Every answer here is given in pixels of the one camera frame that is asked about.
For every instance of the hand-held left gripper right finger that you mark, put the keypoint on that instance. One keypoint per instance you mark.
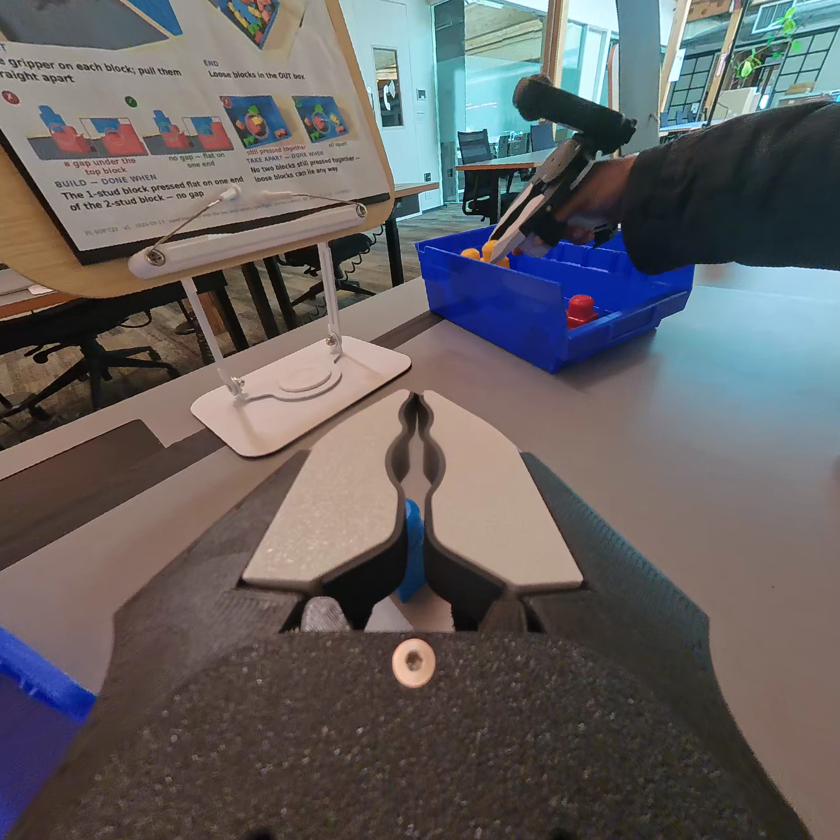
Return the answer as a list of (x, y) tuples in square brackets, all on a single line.
[(505, 512)]

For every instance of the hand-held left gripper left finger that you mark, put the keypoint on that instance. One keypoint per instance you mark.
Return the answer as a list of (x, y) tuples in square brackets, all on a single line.
[(328, 499)]

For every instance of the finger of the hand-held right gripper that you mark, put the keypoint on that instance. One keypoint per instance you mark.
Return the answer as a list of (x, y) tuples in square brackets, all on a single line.
[(522, 226), (544, 180)]

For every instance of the blue plastic bin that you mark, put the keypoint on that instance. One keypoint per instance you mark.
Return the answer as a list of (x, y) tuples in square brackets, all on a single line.
[(33, 722), (499, 308)]

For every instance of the blue mega block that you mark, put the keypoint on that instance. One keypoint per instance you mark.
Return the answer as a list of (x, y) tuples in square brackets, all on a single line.
[(412, 558)]

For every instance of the person's right forearm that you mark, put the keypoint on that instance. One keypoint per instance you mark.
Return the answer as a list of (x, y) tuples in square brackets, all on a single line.
[(722, 184)]

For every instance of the person's right hand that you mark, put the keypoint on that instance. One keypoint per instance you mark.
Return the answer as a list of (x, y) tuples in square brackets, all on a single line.
[(604, 190)]

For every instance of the long wooden desk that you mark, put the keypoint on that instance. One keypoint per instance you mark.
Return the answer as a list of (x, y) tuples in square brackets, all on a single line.
[(505, 161)]

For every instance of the black office chair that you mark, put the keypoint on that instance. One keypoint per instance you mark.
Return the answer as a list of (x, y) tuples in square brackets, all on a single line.
[(476, 148), (85, 367), (341, 253)]

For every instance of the wooden top desk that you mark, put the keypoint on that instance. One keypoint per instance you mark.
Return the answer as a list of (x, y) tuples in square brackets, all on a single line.
[(33, 302), (417, 189)]

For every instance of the green plant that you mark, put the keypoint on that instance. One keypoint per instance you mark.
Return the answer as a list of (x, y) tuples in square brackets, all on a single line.
[(768, 39)]

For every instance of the wooden support post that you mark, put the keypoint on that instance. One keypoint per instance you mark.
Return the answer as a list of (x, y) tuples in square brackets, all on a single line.
[(554, 39)]

